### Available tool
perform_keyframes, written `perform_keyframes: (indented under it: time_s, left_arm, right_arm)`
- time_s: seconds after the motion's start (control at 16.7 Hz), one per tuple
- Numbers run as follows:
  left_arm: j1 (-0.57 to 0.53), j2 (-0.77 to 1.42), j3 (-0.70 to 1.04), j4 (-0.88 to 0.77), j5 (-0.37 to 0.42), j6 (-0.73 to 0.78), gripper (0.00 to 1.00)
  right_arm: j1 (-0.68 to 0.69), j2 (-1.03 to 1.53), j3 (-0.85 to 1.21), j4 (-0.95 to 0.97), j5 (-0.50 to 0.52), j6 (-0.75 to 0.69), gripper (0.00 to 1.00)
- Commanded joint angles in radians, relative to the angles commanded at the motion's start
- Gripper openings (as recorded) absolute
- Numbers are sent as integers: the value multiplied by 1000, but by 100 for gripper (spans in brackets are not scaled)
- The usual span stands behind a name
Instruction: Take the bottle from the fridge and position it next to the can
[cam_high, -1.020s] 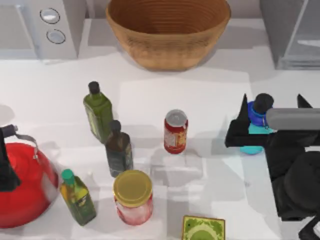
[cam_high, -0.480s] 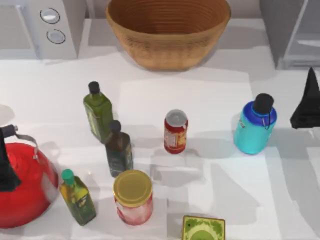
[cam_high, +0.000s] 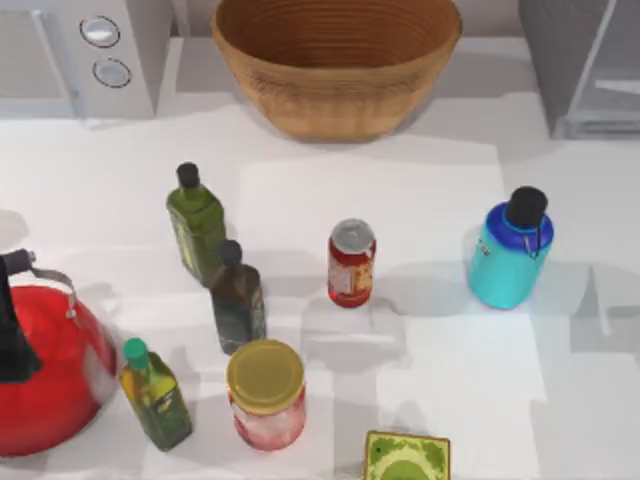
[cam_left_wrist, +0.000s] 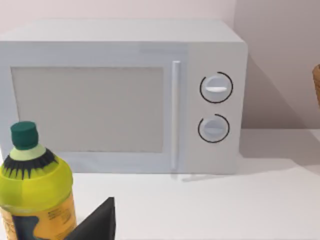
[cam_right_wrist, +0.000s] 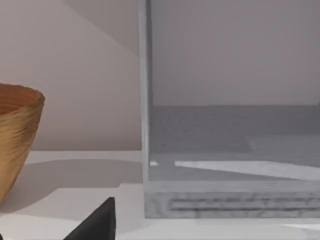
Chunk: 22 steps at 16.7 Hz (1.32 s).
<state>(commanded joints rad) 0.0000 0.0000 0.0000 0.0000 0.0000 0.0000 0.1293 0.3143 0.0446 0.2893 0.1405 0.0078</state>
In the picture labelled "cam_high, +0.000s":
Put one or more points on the red and white can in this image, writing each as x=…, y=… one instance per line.
x=351, y=265

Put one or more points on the dark brown bottle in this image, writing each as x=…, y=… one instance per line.
x=237, y=300

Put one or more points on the green bottle with black cap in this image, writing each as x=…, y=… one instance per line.
x=196, y=225

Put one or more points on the brown woven basket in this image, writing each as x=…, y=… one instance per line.
x=336, y=85

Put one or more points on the red jar with gold lid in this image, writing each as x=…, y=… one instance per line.
x=266, y=395

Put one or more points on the blue bottle with black cap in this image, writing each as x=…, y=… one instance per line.
x=510, y=255

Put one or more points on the yellow-green bottle with green cap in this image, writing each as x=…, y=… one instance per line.
x=155, y=400

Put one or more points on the green and yellow box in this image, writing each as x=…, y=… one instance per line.
x=407, y=457

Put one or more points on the small microwave knob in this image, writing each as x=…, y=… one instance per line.
x=111, y=72

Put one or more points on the red kettle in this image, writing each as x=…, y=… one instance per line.
x=45, y=365

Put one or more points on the large microwave knob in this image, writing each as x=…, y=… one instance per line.
x=99, y=31

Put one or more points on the pale microwave oven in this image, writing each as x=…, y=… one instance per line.
x=60, y=60

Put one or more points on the grey cabinet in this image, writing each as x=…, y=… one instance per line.
x=585, y=65

